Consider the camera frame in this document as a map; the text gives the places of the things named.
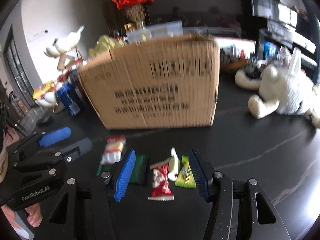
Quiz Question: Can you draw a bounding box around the red snack packet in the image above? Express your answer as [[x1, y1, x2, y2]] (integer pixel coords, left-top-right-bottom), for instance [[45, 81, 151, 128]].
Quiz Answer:
[[148, 158, 174, 201]]

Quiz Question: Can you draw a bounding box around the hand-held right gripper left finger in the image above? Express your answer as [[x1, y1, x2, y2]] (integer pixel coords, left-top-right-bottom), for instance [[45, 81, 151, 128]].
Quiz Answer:
[[32, 149, 137, 240]]

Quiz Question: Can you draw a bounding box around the white tissue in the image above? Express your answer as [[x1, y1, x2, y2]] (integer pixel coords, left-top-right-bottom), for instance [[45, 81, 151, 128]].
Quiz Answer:
[[287, 47, 303, 73]]

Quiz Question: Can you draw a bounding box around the brown cardboard box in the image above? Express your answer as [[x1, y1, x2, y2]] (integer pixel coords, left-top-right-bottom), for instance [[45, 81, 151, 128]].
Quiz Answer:
[[77, 34, 220, 130]]

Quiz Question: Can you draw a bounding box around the black framed glass door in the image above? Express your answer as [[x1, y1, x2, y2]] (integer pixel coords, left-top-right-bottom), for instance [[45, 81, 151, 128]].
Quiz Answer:
[[5, 25, 34, 108]]

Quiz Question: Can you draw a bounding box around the light green snack packet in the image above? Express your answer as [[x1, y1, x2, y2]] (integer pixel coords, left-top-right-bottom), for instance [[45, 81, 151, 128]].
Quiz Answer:
[[174, 156, 197, 188]]

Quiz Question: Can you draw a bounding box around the clear plastic box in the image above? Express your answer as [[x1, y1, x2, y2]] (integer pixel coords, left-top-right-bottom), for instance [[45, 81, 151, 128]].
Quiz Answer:
[[126, 21, 183, 42]]

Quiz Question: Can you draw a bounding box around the black remote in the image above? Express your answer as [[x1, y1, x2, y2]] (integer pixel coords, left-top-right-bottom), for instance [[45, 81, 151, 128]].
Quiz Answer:
[[36, 116, 53, 126]]

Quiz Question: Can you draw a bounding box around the small white snack wrapper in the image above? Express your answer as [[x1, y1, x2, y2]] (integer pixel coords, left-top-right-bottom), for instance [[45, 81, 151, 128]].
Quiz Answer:
[[168, 147, 180, 181]]

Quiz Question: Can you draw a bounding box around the dark green snack packet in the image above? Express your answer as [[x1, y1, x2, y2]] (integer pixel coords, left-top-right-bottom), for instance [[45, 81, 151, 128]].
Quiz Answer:
[[96, 154, 149, 186]]

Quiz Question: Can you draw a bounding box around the patterned bowl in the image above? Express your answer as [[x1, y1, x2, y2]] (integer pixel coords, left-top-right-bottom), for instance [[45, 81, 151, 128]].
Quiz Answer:
[[220, 47, 258, 71]]

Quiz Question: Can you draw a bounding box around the clear plastic bin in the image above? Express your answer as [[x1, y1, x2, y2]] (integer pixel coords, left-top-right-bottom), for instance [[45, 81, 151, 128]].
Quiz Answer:
[[19, 105, 44, 128]]

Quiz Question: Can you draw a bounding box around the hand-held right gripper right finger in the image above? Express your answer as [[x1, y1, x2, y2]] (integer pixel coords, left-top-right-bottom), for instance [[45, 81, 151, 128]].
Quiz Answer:
[[189, 149, 292, 240]]

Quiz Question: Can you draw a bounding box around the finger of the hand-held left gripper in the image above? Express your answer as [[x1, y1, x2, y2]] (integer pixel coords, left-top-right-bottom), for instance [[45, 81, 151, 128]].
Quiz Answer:
[[14, 137, 93, 176], [6, 127, 72, 153]]

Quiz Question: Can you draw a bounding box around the wall switch panel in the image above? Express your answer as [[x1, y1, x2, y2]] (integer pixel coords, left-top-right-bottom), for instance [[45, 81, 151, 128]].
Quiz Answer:
[[27, 29, 48, 39]]

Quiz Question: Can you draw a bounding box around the black piano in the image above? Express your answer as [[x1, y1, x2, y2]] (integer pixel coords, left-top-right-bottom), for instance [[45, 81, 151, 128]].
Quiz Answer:
[[240, 0, 318, 63]]

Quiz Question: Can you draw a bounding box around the yellow green bag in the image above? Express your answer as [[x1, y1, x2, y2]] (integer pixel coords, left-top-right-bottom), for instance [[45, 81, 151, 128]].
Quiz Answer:
[[89, 35, 127, 58]]

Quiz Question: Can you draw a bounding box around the person's left hand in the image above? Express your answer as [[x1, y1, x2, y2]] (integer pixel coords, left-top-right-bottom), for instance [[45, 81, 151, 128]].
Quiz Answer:
[[25, 202, 43, 228]]

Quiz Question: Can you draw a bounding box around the blue packet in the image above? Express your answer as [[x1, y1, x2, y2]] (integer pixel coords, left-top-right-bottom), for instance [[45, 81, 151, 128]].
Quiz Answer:
[[262, 41, 279, 58]]

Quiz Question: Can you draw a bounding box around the white petal tiered stand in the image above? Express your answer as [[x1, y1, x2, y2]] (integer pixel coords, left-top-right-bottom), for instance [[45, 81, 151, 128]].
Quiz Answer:
[[37, 26, 85, 113]]

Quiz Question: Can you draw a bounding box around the white plush sheep tissue holder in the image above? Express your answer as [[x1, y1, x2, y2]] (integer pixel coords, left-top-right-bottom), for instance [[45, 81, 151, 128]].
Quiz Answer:
[[235, 55, 320, 128]]

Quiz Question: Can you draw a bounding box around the blue chips can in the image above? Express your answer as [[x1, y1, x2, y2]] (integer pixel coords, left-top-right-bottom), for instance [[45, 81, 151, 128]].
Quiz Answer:
[[57, 83, 81, 116]]

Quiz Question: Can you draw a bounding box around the black television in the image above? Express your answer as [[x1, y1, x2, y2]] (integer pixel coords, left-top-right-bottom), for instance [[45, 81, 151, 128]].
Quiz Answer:
[[142, 0, 245, 38]]

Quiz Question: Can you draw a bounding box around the dried flower bouquet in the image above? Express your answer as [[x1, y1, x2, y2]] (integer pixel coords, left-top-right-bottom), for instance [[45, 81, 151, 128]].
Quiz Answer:
[[125, 4, 147, 23]]

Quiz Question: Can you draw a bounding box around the blue snack bag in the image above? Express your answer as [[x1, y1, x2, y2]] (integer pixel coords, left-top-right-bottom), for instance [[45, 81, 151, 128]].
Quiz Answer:
[[69, 69, 84, 100]]

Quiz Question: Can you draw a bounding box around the white and pink snack packet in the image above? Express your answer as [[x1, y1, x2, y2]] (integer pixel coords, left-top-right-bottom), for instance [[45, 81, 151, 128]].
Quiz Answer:
[[100, 136, 127, 165]]

